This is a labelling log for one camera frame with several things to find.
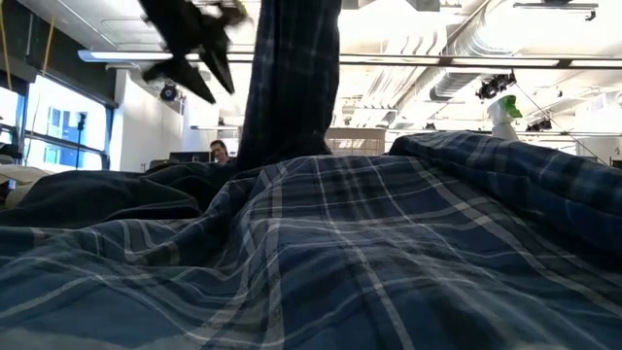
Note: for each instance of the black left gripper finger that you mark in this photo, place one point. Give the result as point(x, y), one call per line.
point(182, 73)
point(218, 65)

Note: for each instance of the blue plaid shirt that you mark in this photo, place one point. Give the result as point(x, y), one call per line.
point(340, 243)

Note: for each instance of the white plastic laundry basket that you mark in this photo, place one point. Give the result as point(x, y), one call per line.
point(355, 143)

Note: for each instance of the black computer monitor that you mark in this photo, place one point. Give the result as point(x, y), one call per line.
point(189, 157)

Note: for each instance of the person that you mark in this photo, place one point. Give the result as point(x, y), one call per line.
point(219, 151)

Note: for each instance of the black slim light stand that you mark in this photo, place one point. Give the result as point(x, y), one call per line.
point(80, 141)

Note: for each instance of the long linear ceiling light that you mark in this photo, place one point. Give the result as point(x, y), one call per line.
point(389, 59)

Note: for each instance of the cream white garment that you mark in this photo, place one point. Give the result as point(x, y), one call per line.
point(19, 180)

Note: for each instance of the black ceiling spotlight cluster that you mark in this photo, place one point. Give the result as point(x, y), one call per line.
point(495, 83)

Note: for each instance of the white spray bottle green trigger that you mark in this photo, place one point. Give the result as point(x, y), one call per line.
point(503, 114)

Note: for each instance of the black ceiling track spotlight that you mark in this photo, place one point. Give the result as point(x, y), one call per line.
point(539, 125)

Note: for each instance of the dark ceiling fixture bar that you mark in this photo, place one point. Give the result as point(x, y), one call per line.
point(554, 5)

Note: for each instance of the black round ceiling camera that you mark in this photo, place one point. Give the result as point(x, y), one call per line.
point(168, 92)

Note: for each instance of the silver ceiling ventilation duct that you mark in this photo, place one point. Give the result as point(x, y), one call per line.
point(461, 73)

